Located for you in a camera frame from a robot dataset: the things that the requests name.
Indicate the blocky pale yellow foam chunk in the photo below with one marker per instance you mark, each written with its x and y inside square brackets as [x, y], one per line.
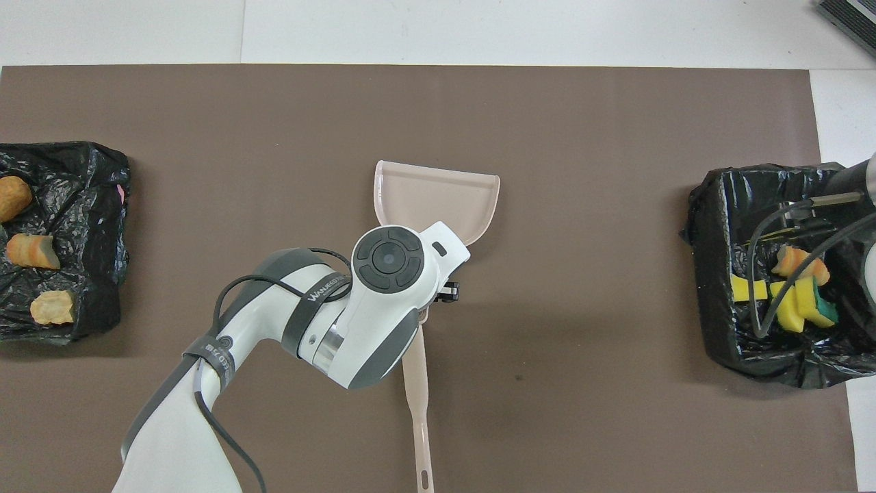
[31, 251]

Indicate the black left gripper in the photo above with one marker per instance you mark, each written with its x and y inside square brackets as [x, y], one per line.
[449, 292]

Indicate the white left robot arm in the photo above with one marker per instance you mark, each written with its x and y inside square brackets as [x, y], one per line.
[369, 308]

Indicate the orange striped bread-shaped sponge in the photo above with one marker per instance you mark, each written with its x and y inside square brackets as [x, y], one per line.
[801, 263]

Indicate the green yellow sponge piece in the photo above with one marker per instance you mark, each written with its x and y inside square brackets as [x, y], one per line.
[825, 311]
[740, 287]
[794, 308]

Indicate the black bag-lined bin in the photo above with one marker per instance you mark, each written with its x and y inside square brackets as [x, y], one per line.
[725, 308]

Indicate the black bag bin pink mark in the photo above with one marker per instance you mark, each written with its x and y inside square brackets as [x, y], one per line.
[82, 226]

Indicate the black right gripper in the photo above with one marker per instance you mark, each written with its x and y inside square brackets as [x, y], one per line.
[835, 199]

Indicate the grey slatted device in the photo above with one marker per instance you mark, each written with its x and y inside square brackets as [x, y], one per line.
[852, 17]

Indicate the brown table mat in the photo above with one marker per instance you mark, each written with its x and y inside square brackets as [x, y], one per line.
[582, 274]

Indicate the beige plastic dustpan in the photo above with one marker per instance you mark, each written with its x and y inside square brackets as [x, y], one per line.
[438, 198]

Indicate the beige hand brush black bristles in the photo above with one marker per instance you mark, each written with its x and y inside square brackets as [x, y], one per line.
[416, 383]

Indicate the brown peanut-shaped sponge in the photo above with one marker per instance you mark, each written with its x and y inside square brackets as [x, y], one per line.
[12, 197]

